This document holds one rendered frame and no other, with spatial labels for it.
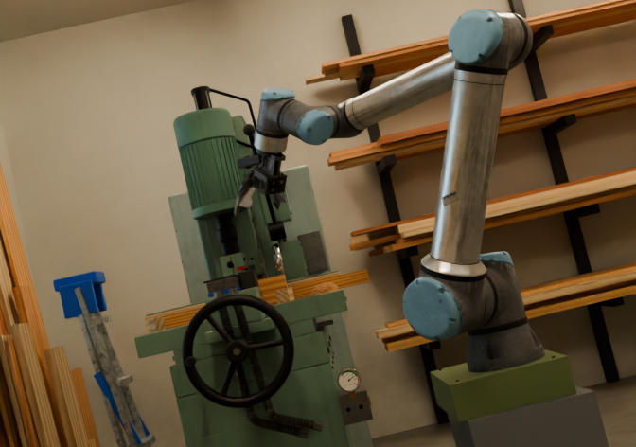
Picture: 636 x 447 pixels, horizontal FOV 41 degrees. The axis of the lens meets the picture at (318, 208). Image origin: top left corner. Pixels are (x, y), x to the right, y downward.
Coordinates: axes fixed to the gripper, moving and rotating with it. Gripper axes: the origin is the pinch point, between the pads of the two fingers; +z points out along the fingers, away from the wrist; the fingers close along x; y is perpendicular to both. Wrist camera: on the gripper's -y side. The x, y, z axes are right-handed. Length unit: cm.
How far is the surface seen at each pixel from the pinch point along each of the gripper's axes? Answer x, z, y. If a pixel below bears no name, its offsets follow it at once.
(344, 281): 23.0, 18.2, 17.8
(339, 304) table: 10.9, 17.0, 29.3
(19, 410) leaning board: -24, 128, -100
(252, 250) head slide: 9.5, 19.0, -10.5
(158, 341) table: -28.6, 34.9, 1.7
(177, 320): -16.1, 37.0, -8.7
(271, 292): 2.3, 21.5, 9.9
